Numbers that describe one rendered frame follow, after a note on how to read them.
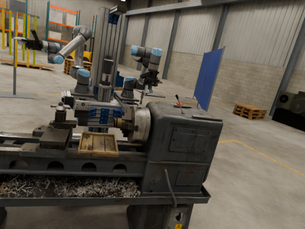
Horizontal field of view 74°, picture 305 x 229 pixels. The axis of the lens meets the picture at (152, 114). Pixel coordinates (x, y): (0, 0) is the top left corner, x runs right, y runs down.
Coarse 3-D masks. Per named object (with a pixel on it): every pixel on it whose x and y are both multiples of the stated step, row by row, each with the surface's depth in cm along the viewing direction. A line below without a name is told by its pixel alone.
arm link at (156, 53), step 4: (152, 48) 144; (156, 48) 143; (152, 52) 144; (156, 52) 143; (160, 52) 144; (152, 56) 144; (156, 56) 144; (160, 56) 145; (152, 60) 145; (156, 60) 145; (156, 64) 146
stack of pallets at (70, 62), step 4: (64, 60) 1023; (68, 60) 994; (72, 60) 983; (64, 64) 1025; (68, 64) 997; (72, 64) 976; (84, 64) 1052; (88, 64) 1075; (64, 68) 1024; (68, 68) 1003; (84, 68) 1026; (88, 68) 1040; (64, 72) 1033; (68, 72) 998
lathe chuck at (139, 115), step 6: (132, 108) 172; (138, 108) 165; (144, 108) 167; (132, 114) 169; (138, 114) 159; (144, 114) 161; (132, 120) 166; (138, 120) 157; (144, 120) 158; (138, 126) 156; (144, 126) 158; (132, 132) 161; (138, 132) 157; (144, 132) 158; (132, 138) 159; (138, 138) 160
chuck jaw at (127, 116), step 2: (126, 110) 175; (128, 110) 172; (130, 110) 173; (126, 112) 174; (128, 112) 172; (130, 112) 172; (124, 114) 170; (126, 114) 170; (128, 114) 171; (130, 114) 172; (122, 116) 169; (124, 116) 169; (126, 116) 170; (128, 116) 170; (130, 116) 171; (122, 118) 168; (124, 118) 169; (126, 118) 169; (128, 118) 170; (130, 118) 170; (126, 120) 171; (128, 120) 171; (130, 120) 171
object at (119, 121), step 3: (114, 120) 163; (117, 120) 164; (120, 120) 164; (123, 120) 167; (114, 123) 163; (117, 123) 163; (120, 123) 164; (114, 126) 164; (117, 126) 164; (120, 126) 164
